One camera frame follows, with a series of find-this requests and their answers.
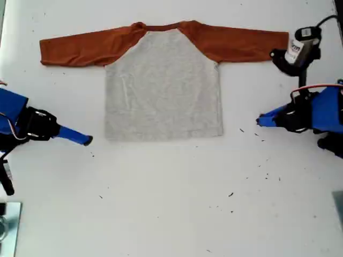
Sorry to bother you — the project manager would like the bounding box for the grey shirt with brown sleeves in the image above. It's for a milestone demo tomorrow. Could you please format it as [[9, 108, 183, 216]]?
[[39, 20, 290, 142]]

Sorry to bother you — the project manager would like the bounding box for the red and white motor wire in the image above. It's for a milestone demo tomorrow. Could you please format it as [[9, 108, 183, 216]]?
[[0, 111, 25, 141]]

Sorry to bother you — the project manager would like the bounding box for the short black camera stalk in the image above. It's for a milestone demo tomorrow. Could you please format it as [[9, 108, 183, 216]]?
[[299, 74, 309, 94]]

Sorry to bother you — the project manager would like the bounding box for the black camera box, white label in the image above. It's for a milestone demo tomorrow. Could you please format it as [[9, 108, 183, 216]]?
[[269, 25, 322, 77]]

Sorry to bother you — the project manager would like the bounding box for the black camera box on stalk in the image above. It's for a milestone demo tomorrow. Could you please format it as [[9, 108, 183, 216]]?
[[0, 149, 16, 196]]

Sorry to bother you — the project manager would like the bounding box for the black camera cable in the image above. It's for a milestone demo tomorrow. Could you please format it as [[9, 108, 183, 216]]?
[[315, 14, 340, 29]]

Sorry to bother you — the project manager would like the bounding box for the steel base plate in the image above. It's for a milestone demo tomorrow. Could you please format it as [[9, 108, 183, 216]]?
[[0, 202, 23, 257]]

